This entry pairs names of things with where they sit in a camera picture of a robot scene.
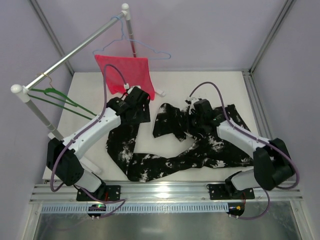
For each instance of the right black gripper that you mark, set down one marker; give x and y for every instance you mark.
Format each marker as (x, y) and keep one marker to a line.
(184, 120)

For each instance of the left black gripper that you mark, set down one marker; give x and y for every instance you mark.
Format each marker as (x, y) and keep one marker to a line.
(141, 110)

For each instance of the black white tie-dye trousers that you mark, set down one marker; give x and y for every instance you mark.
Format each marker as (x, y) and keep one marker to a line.
(208, 150)

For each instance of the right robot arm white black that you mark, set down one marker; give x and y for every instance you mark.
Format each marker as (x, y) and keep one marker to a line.
(271, 160)

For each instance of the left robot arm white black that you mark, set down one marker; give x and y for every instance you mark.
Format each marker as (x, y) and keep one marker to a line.
(63, 156)

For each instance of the green plastic hanger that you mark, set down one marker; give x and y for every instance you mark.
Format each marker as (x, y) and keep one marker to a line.
(64, 101)

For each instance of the red cloth towel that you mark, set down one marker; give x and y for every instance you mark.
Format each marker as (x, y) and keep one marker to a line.
(120, 70)

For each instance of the silver white clothes rack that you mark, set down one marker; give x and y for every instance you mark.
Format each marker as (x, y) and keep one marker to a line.
(22, 91)

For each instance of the aluminium side rail frame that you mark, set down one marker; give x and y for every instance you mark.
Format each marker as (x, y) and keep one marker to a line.
(259, 112)

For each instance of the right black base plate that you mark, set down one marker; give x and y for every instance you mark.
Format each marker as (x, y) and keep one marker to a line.
(220, 191)

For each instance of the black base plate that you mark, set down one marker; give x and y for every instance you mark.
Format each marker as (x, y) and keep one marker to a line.
(220, 191)
(110, 192)

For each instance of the perforated cable duct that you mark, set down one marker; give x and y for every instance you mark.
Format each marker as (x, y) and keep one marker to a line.
(135, 208)

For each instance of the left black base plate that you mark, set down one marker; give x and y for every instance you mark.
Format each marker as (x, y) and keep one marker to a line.
(110, 192)

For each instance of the aluminium front rail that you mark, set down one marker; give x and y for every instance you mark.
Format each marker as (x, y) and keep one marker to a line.
(149, 192)

